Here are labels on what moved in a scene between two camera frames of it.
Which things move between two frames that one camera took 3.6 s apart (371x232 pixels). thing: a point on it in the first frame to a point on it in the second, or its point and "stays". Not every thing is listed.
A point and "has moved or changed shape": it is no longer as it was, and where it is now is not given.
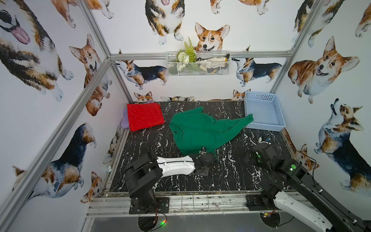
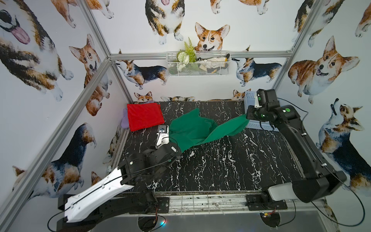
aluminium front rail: (103, 206) stays
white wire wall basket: (196, 64) stays
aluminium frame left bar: (12, 202) stays
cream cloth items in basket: (212, 65) stays
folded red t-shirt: (143, 115) stays
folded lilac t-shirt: (124, 122) stays
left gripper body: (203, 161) to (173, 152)
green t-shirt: (192, 130) has moved or changed shape
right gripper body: (253, 159) to (255, 113)
